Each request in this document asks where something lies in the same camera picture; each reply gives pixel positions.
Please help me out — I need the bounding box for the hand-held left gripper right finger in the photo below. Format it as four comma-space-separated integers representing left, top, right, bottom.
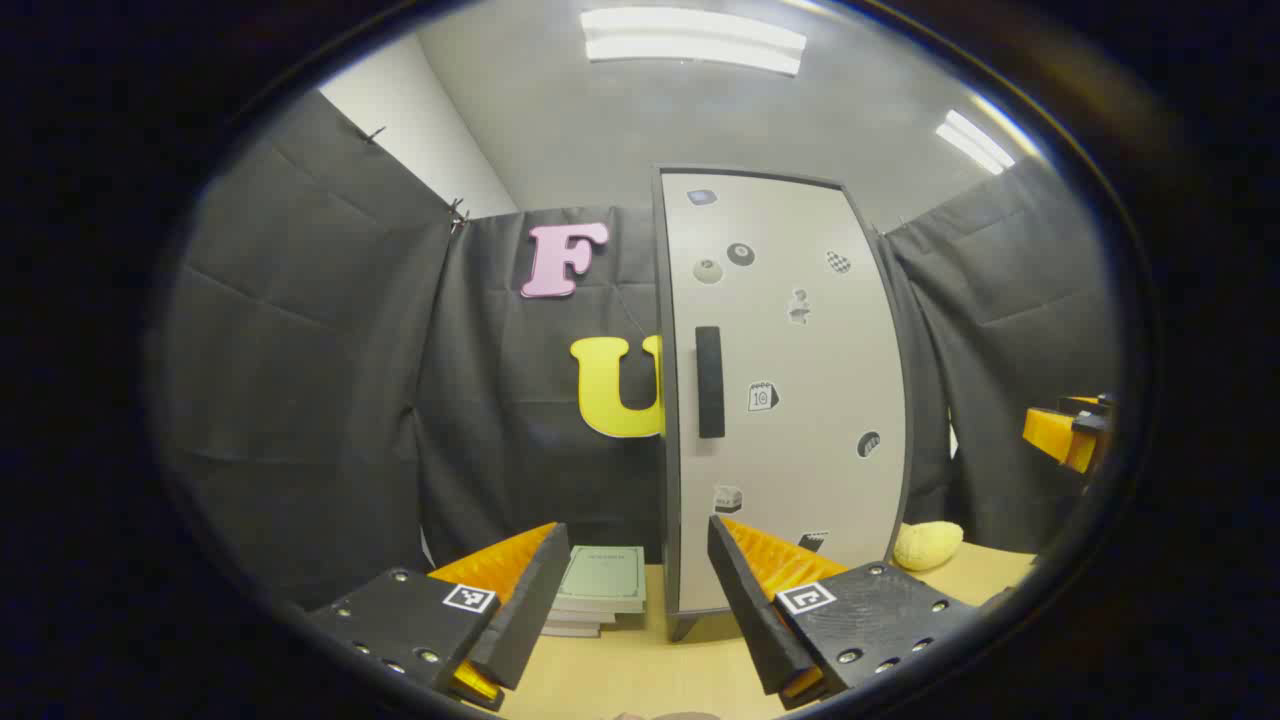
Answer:
707, 515, 986, 711

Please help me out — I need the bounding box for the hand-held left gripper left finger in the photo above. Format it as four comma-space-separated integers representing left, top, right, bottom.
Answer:
305, 522, 571, 713

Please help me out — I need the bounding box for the grey cabinet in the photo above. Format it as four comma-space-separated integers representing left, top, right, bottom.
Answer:
652, 165, 913, 642

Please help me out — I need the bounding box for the white book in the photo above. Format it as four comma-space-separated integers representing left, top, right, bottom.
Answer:
540, 606, 644, 639

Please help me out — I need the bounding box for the green notebook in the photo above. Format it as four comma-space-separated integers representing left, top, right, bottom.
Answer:
555, 545, 647, 615

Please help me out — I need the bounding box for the yellow bread toy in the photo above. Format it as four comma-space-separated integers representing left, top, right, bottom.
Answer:
893, 521, 965, 572

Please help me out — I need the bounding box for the small ceiling light panel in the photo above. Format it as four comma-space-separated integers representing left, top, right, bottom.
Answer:
936, 110, 1016, 176

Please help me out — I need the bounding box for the black backdrop cloth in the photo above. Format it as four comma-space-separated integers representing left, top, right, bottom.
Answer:
150, 90, 1121, 611

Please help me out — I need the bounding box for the long ceiling light panel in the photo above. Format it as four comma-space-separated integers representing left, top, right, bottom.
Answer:
580, 8, 807, 78

